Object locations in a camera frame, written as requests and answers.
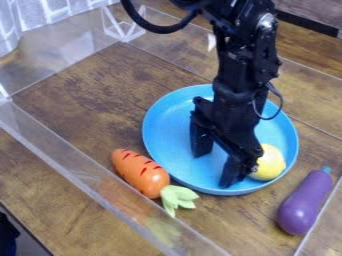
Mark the orange toy carrot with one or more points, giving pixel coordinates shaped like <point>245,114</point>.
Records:
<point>151,180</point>

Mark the purple toy eggplant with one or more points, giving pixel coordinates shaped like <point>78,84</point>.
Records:
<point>300,208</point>

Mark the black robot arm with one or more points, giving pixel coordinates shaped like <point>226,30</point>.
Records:
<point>245,28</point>

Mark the yellow toy lemon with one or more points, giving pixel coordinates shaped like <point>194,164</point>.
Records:
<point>272,164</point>

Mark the clear acrylic enclosure wall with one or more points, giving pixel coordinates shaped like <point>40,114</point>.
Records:
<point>75,91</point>

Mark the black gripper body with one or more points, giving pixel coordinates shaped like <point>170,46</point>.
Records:
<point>234,113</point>

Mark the blue round plastic tray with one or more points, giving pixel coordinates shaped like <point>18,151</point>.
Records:
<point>166,137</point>

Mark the dark object at table edge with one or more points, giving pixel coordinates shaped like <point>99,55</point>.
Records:
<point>8,235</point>

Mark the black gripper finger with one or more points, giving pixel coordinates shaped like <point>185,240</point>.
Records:
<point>238,167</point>
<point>201,138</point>

